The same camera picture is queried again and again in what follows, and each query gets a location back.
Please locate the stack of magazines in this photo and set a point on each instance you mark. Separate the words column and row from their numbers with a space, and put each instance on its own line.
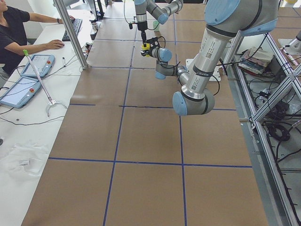
column 255, row 62

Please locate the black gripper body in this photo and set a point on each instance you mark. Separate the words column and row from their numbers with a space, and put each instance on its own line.
column 152, row 52
column 141, row 26

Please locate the lower blue teach pendant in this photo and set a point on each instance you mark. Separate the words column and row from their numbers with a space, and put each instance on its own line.
column 21, row 92

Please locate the seated person in black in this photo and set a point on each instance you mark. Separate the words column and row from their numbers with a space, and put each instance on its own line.
column 13, row 39

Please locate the aluminium side frame rack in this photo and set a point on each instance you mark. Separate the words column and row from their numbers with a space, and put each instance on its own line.
column 270, row 107

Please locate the clear plastic bag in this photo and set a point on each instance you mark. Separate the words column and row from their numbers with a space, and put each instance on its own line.
column 25, row 160

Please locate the black keyboard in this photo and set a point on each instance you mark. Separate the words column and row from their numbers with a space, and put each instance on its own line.
column 76, row 25

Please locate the blue teach pendant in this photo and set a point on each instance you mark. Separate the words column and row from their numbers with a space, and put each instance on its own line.
column 43, row 63
column 21, row 92

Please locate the person's hand on mouse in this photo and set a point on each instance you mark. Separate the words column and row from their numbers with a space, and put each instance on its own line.
column 54, row 44

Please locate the green plastic cup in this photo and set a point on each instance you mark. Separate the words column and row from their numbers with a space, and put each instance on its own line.
column 156, row 25

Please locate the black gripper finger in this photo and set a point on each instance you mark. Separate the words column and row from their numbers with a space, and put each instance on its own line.
column 144, row 53
column 144, row 38

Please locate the aluminium frame post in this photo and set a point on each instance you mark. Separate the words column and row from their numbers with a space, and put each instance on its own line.
column 73, row 37

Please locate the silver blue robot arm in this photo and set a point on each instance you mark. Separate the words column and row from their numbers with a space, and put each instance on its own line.
column 224, row 19
column 150, row 14

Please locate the silver reacher grabber tool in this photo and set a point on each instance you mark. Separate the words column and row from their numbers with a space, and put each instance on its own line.
column 52, row 102

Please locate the yellow plastic cup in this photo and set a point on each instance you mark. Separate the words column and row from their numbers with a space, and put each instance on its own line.
column 145, row 48

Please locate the silver metal cup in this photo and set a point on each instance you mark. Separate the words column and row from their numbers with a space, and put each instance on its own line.
column 94, row 26

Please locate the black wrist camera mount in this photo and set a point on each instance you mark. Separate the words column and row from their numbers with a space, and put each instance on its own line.
column 153, row 42

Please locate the upper blue teach pendant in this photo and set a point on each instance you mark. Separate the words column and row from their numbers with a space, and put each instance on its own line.
column 43, row 63

